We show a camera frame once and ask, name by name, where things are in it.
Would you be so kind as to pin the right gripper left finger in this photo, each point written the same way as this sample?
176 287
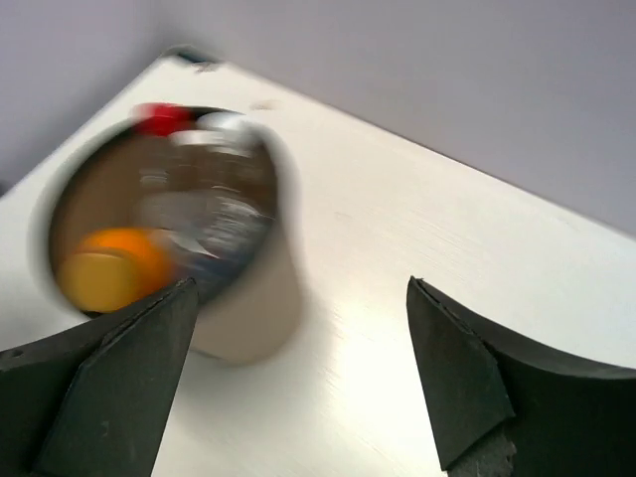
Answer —
94 400

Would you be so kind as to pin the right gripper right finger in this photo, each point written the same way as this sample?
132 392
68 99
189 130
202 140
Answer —
502 404

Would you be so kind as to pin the orange juice bottle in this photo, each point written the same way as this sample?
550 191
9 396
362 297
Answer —
112 268

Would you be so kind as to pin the blue label water bottle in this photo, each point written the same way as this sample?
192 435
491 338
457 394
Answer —
205 233
221 137

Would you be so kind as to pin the red label water bottle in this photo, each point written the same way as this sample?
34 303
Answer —
163 164

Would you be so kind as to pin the brown bin with black rim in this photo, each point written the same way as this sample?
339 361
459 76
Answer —
242 318

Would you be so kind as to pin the left blue corner marker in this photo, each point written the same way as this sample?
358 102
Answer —
193 56

